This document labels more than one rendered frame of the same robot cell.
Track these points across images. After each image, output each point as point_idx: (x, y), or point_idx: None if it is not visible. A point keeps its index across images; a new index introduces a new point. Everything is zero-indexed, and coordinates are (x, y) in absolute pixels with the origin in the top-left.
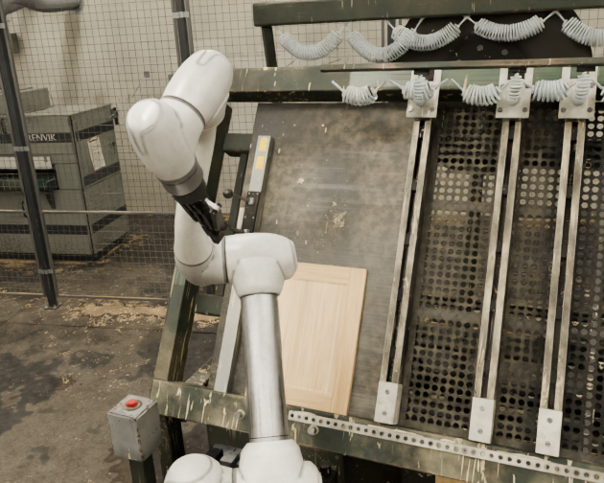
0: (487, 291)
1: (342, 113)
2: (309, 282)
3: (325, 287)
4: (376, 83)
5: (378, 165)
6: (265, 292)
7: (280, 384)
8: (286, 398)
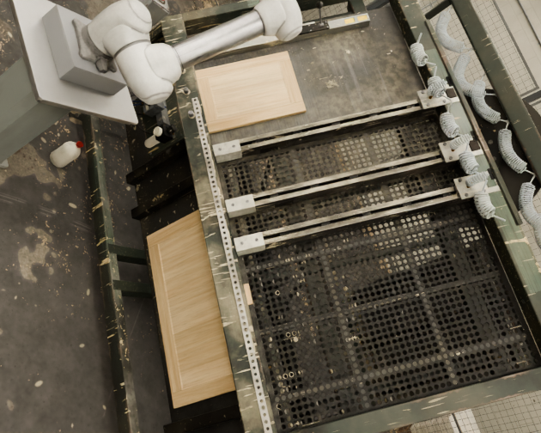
0: (321, 179)
1: (404, 59)
2: (282, 80)
3: (283, 91)
4: (432, 66)
5: (378, 93)
6: (262, 21)
7: (210, 51)
8: (203, 94)
